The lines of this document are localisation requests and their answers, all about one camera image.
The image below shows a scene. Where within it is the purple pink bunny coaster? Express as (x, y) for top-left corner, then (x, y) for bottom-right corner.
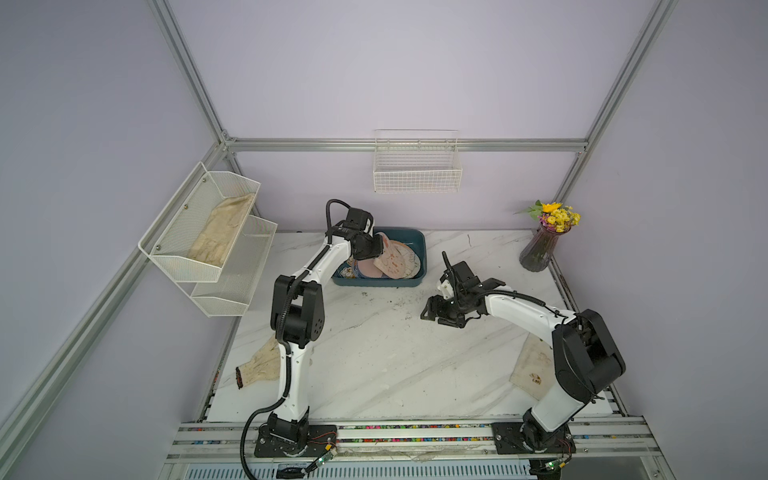
(355, 259), (387, 279)

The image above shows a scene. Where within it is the teal orange cats coaster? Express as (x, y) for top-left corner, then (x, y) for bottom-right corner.
(334, 260), (359, 279)

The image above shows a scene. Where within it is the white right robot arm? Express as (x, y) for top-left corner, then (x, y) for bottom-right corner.
(420, 253), (626, 453)

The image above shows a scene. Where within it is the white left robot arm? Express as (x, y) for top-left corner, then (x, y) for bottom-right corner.
(268, 199), (383, 443)

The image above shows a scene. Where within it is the teal plastic storage box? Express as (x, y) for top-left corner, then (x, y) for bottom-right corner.
(331, 227), (428, 288)

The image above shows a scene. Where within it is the ribbed glass vase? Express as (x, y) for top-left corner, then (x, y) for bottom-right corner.
(519, 226), (564, 272)

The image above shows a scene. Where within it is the white green glove on table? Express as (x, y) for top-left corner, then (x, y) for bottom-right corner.
(510, 334), (555, 400)

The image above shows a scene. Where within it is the yellow flower bouquet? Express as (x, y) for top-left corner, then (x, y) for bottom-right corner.
(521, 200), (581, 234)

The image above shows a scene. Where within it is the lower white mesh shelf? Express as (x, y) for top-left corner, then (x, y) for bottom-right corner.
(191, 215), (277, 318)

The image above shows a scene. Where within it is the white mesh shelf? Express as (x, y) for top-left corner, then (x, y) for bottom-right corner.
(138, 163), (261, 283)
(191, 215), (277, 318)

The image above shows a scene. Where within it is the cream glove in shelf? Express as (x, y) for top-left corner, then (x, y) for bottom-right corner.
(187, 193), (256, 267)

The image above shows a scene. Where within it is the cream glove on table left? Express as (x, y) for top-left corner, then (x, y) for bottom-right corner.
(235, 338), (281, 389)

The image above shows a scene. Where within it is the upper white mesh shelf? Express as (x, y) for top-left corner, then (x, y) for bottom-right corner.
(138, 163), (261, 283)

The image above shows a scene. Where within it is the white wire wall basket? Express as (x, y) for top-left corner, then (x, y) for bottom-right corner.
(373, 129), (463, 194)

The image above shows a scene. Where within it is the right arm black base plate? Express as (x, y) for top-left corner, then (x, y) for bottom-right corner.
(491, 421), (575, 454)

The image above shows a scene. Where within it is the black corrugated cable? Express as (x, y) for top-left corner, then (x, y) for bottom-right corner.
(238, 198), (355, 480)

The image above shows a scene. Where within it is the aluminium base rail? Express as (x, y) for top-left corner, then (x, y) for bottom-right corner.
(164, 415), (663, 464)

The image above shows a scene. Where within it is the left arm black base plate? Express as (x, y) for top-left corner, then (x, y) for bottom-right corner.
(247, 424), (338, 458)

